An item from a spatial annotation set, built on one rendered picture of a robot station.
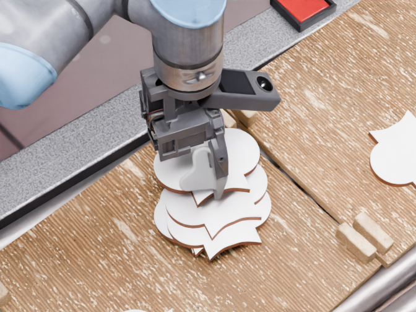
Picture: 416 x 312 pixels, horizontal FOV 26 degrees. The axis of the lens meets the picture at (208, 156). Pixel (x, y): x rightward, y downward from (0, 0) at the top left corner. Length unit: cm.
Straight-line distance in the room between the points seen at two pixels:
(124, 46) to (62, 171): 134
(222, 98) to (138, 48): 160
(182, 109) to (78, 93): 151
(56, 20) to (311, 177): 52
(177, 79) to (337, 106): 43
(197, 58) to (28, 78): 18
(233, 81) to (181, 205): 21
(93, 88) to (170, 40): 163
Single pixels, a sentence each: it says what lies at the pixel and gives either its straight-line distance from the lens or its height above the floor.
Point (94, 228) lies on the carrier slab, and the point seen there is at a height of 94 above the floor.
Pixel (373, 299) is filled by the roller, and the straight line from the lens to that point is 121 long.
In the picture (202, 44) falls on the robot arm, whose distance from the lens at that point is 91.
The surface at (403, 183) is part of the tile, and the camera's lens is 127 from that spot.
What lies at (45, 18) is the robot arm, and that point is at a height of 136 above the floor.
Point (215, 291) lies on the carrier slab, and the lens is 117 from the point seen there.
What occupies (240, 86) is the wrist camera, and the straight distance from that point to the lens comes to 104.
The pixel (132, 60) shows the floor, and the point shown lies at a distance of 258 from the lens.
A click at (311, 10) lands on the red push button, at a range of 145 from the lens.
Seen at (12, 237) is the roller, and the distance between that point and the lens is 125.
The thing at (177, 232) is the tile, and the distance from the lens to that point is 116.
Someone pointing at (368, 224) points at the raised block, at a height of 96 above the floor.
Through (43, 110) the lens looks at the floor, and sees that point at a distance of 251.
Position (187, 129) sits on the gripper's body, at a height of 117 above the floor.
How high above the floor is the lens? 201
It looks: 57 degrees down
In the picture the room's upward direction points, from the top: straight up
